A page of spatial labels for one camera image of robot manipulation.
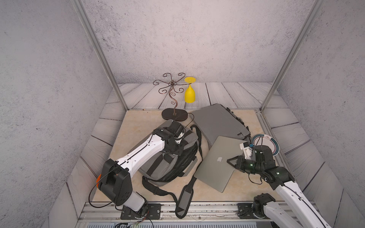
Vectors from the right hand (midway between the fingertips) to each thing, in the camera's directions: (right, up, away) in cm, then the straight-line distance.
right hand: (229, 162), depth 74 cm
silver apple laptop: (-5, -9, +15) cm, 18 cm away
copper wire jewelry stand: (-31, +26, +41) cm, 58 cm away
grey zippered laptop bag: (-33, -4, +3) cm, 33 cm away
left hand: (-25, +3, +8) cm, 26 cm away
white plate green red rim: (+35, +7, +28) cm, 45 cm away
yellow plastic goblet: (-20, +39, +25) cm, 50 cm away
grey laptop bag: (+1, +21, +33) cm, 39 cm away
